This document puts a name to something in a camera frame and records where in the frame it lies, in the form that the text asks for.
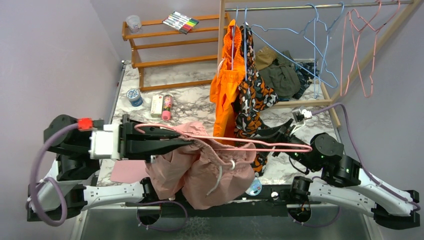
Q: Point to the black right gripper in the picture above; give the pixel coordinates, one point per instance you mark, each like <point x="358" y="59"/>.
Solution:
<point x="281" y="133"/>

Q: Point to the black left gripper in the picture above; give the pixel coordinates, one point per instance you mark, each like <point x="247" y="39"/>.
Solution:
<point x="135" y="145"/>

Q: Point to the pink wire hanger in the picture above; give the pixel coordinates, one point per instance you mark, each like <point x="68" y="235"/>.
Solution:
<point x="359" y="45"/>
<point x="304" y="148"/>

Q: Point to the camouflage orange black shorts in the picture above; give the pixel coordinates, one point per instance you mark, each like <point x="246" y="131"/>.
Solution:
<point x="254" y="96"/>

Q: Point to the pink shorts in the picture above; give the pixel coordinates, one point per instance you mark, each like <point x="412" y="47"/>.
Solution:
<point x="207" y="172"/>

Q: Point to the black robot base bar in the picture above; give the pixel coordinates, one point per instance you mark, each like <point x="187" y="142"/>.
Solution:
<point x="273" y="200"/>

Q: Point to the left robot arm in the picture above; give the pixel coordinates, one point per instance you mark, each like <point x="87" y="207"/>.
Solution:
<point x="71" y="154"/>

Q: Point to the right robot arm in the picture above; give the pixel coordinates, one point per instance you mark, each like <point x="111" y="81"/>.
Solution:
<point x="343" y="181"/>

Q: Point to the blue hanger holding shorts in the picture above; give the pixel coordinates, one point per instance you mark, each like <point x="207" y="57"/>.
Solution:
<point x="244" y="46"/>

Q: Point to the pink clipboard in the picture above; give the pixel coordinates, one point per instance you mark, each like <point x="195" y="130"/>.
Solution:
<point x="129" y="171"/>

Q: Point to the white rectangular box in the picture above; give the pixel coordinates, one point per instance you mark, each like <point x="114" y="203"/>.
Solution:
<point x="156" y="106"/>

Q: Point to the pink floral bottle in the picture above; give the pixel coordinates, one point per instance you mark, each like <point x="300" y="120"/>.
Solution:
<point x="166" y="107"/>

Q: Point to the clear plastic toy package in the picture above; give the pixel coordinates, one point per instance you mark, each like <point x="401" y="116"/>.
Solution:
<point x="255" y="188"/>

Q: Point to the olive green garment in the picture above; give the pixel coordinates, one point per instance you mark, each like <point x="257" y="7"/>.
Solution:
<point x="281" y="76"/>

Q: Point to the tan folded garment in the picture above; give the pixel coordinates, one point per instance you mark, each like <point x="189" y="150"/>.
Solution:
<point x="264" y="57"/>

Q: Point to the wooden shelf rack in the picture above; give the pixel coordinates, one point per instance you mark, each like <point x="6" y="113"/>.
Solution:
<point x="159" y="45"/>

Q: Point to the clear plastic cup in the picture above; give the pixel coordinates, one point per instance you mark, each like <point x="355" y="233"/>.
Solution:
<point x="134" y="23"/>

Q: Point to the marker pen set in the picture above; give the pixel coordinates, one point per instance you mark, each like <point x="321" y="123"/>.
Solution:
<point x="180" y="22"/>

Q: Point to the metal hanging rod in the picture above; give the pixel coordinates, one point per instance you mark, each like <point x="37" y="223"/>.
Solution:
<point x="323" y="6"/>

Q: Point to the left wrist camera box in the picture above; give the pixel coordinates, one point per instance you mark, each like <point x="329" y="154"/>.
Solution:
<point x="105" y="139"/>

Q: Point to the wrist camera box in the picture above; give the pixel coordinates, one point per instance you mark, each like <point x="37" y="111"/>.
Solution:
<point x="105" y="139"/>
<point x="300" y="115"/>

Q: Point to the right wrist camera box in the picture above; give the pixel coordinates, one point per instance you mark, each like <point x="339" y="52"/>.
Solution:
<point x="300" y="115"/>

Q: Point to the blue wire hanger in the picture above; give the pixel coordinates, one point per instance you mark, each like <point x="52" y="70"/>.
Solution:
<point x="308" y="33"/>

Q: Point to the wooden clothes rack frame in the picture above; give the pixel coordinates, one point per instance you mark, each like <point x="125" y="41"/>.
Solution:
<point x="222" y="33"/>

